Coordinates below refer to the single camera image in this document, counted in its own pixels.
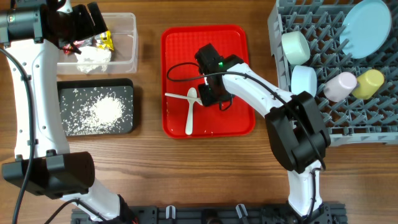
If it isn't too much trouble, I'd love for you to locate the mint green bowl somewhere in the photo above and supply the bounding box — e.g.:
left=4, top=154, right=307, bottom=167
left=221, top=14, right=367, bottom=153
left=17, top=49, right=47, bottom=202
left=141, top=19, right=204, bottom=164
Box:
left=281, top=31, right=310, bottom=65

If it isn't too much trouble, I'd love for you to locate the white plastic spoon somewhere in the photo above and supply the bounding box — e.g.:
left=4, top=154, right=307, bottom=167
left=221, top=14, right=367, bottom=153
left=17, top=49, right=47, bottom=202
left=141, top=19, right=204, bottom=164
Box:
left=185, top=87, right=197, bottom=135

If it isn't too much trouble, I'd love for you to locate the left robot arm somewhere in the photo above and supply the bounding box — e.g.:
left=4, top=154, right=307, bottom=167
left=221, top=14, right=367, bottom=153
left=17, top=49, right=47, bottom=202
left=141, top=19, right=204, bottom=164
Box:
left=1, top=0, right=139, bottom=223

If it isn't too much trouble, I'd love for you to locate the white napkin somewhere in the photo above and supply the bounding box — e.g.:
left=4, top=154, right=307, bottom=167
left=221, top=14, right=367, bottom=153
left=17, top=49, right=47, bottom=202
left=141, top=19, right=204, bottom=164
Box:
left=75, top=46, right=111, bottom=73

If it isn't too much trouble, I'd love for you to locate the white plastic fork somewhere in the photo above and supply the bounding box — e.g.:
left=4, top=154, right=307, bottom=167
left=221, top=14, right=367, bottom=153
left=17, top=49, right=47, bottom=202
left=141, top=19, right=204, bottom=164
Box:
left=164, top=93, right=203, bottom=106

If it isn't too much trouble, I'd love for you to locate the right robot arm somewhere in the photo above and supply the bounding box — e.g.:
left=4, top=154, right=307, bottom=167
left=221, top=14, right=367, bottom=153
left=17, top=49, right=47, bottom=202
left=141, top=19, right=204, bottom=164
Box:
left=195, top=44, right=331, bottom=223

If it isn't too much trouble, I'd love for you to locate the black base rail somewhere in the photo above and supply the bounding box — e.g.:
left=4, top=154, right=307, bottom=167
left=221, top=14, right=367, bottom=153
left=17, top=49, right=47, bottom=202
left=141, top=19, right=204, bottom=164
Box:
left=70, top=203, right=348, bottom=224

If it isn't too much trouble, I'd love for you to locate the grey dishwasher rack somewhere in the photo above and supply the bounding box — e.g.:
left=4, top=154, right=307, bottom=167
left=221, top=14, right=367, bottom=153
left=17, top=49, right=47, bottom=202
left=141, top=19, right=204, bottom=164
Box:
left=267, top=0, right=397, bottom=146

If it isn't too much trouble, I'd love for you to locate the light blue rice bowl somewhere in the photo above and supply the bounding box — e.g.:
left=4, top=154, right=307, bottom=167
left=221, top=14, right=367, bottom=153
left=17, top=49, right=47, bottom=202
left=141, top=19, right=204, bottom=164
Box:
left=291, top=65, right=317, bottom=97

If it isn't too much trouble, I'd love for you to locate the black plastic tray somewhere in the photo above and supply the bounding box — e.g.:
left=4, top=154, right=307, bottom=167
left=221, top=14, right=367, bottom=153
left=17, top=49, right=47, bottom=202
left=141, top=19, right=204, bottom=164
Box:
left=55, top=78, right=135, bottom=138

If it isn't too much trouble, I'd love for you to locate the red serving tray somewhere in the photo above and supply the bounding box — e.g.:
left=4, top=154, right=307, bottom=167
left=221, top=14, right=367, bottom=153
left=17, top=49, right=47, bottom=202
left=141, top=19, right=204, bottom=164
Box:
left=161, top=25, right=256, bottom=139

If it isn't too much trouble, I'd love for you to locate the light blue plate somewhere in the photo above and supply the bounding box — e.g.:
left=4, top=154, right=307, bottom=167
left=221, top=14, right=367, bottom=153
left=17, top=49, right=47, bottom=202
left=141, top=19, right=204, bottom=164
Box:
left=340, top=0, right=392, bottom=58

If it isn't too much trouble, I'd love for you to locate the yellow plastic cup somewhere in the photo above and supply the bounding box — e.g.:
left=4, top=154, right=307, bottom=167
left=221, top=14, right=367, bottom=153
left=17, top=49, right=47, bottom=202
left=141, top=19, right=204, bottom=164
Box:
left=352, top=69, right=384, bottom=100

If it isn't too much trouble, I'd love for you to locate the white plastic cup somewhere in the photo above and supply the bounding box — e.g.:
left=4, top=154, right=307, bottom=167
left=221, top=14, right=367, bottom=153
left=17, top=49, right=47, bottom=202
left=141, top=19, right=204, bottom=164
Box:
left=323, top=72, right=358, bottom=103

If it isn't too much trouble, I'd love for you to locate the red snack wrapper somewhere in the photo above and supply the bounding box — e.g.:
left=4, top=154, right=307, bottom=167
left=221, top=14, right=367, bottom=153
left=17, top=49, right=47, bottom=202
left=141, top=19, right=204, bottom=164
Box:
left=61, top=39, right=93, bottom=55

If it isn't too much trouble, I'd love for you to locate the yellow snack wrapper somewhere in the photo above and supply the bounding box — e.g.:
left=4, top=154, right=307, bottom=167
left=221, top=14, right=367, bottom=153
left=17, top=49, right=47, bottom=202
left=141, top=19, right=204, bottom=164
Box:
left=94, top=30, right=114, bottom=50

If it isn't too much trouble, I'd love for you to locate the clear plastic waste bin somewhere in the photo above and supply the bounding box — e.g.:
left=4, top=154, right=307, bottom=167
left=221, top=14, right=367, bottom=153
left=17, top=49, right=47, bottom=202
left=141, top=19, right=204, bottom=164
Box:
left=57, top=12, right=138, bottom=75

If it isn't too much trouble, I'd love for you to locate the white rice pile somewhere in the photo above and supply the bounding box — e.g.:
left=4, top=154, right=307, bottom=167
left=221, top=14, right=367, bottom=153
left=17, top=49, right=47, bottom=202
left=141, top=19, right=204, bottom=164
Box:
left=58, top=86, right=133, bottom=136

